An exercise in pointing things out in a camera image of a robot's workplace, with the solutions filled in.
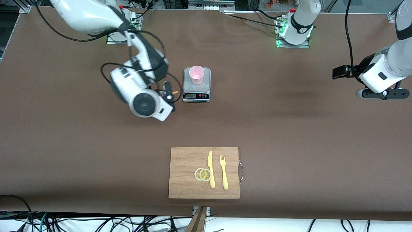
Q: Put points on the wooden cutting board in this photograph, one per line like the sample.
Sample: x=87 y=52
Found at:
x=186 y=174

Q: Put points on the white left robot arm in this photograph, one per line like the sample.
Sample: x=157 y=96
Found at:
x=305 y=9

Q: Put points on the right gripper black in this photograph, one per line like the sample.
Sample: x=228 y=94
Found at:
x=173 y=107

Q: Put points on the silver digital kitchen scale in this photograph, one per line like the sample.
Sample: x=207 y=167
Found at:
x=206 y=82

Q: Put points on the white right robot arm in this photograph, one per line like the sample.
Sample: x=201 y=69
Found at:
x=83 y=17

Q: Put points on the yellow plastic knife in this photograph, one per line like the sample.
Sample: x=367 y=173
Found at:
x=211 y=180

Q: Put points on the small metal bracket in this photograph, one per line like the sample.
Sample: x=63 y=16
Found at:
x=208 y=211

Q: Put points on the lemon slice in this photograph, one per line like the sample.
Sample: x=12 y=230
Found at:
x=205 y=175
x=196 y=174

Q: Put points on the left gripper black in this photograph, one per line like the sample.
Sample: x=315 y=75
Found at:
x=353 y=71

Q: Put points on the orange flower bunch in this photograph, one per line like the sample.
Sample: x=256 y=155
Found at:
x=270 y=4

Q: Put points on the yellow plastic fork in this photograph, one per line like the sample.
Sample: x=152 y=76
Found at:
x=225 y=180

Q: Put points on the pink plastic cup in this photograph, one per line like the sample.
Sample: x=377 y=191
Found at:
x=196 y=77

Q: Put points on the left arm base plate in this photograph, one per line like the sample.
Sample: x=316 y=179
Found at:
x=293 y=46

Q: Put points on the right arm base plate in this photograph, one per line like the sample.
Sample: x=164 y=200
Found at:
x=111 y=42

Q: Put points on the white power strip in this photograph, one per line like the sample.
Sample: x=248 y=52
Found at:
x=209 y=7

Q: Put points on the wooden beam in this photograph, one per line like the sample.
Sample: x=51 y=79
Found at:
x=198 y=224

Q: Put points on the aluminium corner bracket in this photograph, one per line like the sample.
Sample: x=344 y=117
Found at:
x=25 y=9
x=391 y=17

